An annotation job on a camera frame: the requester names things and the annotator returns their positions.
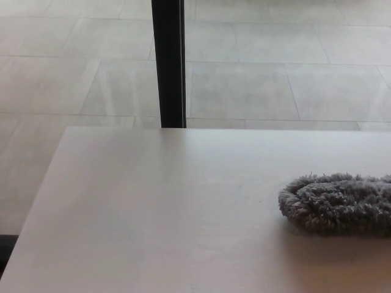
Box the grey fluffy microfibre duster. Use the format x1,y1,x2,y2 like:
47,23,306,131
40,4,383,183
277,172,391,239

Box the black vertical frame post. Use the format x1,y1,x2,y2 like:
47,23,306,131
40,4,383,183
151,0,188,129

